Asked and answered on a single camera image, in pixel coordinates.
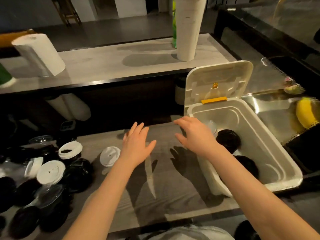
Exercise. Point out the person's right hand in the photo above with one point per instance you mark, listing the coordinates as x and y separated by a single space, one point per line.
200 138

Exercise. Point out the person's left hand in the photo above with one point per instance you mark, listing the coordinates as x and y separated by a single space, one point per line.
136 149

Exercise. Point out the white cup lid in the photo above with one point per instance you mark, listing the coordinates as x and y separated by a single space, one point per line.
110 156

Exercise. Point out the tall stack of black lids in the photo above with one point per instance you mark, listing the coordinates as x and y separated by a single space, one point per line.
228 139

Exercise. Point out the black cup lid with plug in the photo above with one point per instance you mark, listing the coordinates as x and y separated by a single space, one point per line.
248 164

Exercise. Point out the white plastic storage bin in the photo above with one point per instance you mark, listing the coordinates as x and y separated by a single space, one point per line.
220 74

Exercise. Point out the pile of cup lids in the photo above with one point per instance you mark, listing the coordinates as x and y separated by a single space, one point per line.
51 172

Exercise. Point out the person's right forearm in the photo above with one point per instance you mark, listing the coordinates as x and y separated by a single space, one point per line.
262 199

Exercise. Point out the person's left forearm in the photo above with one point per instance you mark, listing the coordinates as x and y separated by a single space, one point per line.
100 204

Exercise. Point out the person's white shirt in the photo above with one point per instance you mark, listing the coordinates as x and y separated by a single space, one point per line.
190 233

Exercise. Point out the tall white paper cup stack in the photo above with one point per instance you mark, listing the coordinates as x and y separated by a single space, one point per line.
188 29

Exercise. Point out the green paper cup stack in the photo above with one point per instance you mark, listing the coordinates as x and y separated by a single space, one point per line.
5 77

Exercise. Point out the grey wooden table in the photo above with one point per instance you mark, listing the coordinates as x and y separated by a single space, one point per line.
165 132

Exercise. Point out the small digital timer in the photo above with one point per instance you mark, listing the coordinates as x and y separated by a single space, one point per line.
68 125

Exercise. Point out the grey bar counter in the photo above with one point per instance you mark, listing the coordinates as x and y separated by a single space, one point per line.
112 59

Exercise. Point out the black round base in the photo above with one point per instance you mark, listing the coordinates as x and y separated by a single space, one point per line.
246 232

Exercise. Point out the yellow fruit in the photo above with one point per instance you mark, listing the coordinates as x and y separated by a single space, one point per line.
306 112

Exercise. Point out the green plastic bottle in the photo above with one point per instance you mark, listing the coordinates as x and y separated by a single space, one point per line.
174 29

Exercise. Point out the white paper towel roll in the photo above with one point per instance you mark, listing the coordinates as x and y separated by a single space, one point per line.
40 54

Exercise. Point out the wooden chair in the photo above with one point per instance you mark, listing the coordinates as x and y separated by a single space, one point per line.
10 38

